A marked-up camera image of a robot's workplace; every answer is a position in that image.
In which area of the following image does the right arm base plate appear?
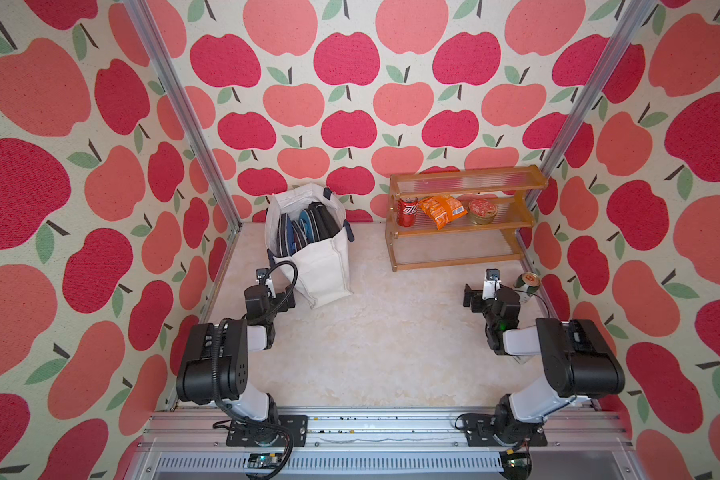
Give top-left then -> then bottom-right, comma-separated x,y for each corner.
461,413 -> 548,448

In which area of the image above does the red lidded round tin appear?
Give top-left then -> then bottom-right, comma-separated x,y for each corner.
468,198 -> 498,225

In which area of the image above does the wooden two-tier shelf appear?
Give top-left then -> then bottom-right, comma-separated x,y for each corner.
385,165 -> 548,272

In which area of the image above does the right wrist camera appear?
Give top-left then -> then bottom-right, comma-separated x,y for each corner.
482,268 -> 501,300

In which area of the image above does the green label drink can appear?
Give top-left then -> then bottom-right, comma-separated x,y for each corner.
514,272 -> 541,296

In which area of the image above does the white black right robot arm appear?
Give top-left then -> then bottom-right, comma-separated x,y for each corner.
454,286 -> 625,448

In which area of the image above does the aluminium front rail frame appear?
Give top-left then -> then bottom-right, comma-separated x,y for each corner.
119,405 -> 648,479

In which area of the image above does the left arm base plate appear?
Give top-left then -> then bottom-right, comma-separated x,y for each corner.
226,415 -> 309,448

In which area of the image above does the white canvas tote bag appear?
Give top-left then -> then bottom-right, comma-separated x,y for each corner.
265,184 -> 354,308

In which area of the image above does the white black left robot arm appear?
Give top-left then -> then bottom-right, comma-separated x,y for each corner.
176,260 -> 298,449

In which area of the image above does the orange snack bag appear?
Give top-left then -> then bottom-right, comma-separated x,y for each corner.
419,195 -> 467,230

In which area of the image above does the black mesh paddle case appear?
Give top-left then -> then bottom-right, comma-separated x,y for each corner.
308,202 -> 340,241

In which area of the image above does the blue paddle case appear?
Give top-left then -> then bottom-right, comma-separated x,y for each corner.
299,208 -> 321,244
277,213 -> 304,257

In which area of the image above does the red soda can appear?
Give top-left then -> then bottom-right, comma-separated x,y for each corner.
397,196 -> 419,228

